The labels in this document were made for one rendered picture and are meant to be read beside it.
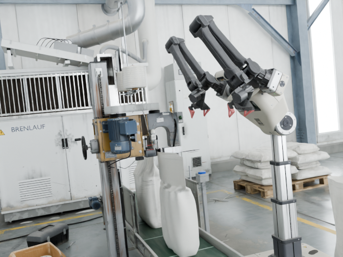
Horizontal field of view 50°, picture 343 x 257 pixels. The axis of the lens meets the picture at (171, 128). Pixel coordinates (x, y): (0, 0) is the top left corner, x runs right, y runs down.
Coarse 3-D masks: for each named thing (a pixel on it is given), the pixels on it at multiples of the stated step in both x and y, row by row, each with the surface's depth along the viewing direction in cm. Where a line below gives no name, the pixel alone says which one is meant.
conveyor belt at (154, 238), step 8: (136, 200) 412; (144, 224) 321; (144, 232) 301; (152, 232) 299; (160, 232) 297; (144, 240) 282; (152, 240) 280; (160, 240) 278; (200, 240) 270; (152, 248) 264; (160, 248) 262; (168, 248) 261; (200, 248) 255; (208, 248) 254; (160, 256) 248; (168, 256) 246; (176, 256) 245; (192, 256) 242; (200, 256) 241; (208, 256) 240; (216, 256) 239; (224, 256) 237
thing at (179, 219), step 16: (160, 160) 262; (176, 160) 240; (160, 176) 276; (176, 176) 242; (160, 192) 265; (176, 192) 241; (160, 208) 272; (176, 208) 240; (192, 208) 241; (176, 224) 241; (192, 224) 240; (176, 240) 242; (192, 240) 240
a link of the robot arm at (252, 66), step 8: (208, 16) 201; (192, 24) 198; (200, 24) 196; (216, 32) 200; (216, 40) 202; (224, 40) 200; (224, 48) 201; (232, 48) 201; (232, 56) 200; (240, 56) 201; (240, 64) 199; (248, 64) 197; (256, 64) 199; (256, 72) 196
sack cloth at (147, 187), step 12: (144, 168) 317; (156, 168) 307; (144, 180) 308; (156, 180) 310; (144, 192) 310; (156, 192) 311; (144, 204) 311; (156, 204) 310; (144, 216) 314; (156, 216) 310
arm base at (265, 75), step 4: (272, 68) 205; (260, 72) 201; (264, 72) 202; (268, 72) 203; (272, 72) 203; (256, 76) 204; (260, 76) 202; (264, 76) 202; (268, 76) 202; (272, 76) 202; (260, 80) 204; (264, 80) 202; (268, 80) 202; (260, 84) 207; (264, 84) 204; (268, 84) 202; (260, 88) 207; (264, 88) 204
